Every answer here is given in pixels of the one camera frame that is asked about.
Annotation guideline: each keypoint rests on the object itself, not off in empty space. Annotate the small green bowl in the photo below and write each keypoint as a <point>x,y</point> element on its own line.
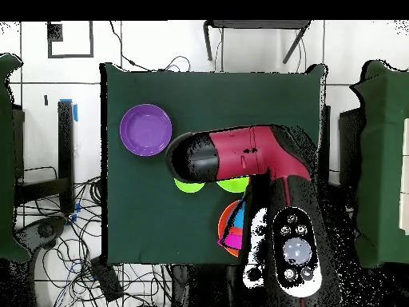
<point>189,186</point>

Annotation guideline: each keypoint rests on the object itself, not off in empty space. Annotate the large light blue bowl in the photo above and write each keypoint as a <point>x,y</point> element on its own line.
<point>239,217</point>

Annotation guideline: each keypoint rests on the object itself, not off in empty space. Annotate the red bowl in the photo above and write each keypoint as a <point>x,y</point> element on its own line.
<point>236,231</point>

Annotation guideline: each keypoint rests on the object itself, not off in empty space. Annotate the purple bowl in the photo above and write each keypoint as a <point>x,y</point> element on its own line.
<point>145,129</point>

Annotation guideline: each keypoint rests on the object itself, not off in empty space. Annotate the pink bowl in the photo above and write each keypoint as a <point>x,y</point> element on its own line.
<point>233,241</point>

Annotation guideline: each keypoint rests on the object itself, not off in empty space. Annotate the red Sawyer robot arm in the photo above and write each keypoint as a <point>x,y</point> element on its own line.
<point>249,153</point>

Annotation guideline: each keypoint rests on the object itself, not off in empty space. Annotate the large green bowl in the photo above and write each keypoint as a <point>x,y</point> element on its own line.
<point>233,185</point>

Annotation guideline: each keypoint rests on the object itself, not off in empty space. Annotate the orange bowl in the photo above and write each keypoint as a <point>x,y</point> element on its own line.
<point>223,220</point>

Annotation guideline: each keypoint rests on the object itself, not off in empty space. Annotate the dark green tablecloth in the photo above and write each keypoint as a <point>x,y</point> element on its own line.
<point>207,96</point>

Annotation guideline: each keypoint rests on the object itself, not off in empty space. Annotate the black stand with blue tape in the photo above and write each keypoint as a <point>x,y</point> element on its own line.
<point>65,144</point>

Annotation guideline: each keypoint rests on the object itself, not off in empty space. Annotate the black power box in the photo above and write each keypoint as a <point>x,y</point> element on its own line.
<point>107,278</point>

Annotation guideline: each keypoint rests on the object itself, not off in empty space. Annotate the grey chair base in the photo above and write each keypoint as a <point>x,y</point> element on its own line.
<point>44,230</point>

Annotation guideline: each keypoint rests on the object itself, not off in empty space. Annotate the green cloth covered table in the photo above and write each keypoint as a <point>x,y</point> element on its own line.
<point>6,160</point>
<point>380,160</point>

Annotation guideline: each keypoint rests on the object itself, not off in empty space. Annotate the white box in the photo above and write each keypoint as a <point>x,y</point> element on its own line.
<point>405,176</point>

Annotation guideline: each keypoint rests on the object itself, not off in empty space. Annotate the black metal frame stool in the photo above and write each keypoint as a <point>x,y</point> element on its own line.
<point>255,24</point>

